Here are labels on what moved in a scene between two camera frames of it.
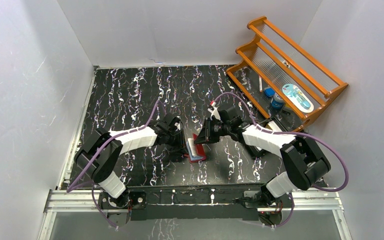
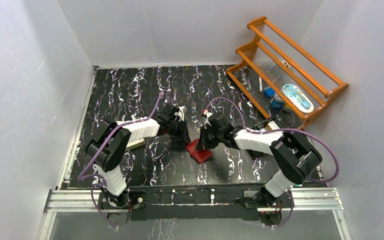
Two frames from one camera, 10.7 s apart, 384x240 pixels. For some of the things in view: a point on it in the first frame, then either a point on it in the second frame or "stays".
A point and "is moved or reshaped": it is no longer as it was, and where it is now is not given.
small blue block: (269, 92) stays
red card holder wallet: (200, 151) is moved or reshaped
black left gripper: (178, 142) -> (181, 127)
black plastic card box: (272, 124) stays
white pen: (260, 85) stays
